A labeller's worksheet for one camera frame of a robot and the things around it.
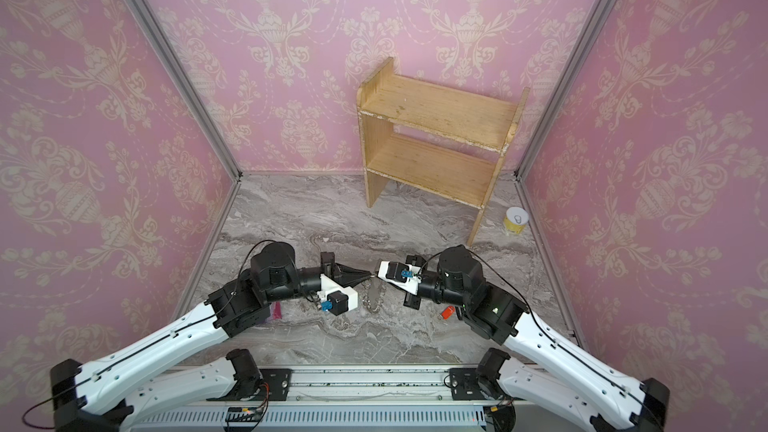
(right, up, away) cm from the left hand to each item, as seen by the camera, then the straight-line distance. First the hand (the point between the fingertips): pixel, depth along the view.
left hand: (367, 269), depth 63 cm
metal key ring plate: (0, -3, -1) cm, 3 cm away
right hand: (+3, 0, +1) cm, 3 cm away
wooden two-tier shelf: (+25, +38, +50) cm, 67 cm away
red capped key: (+21, -18, +24) cm, 37 cm away
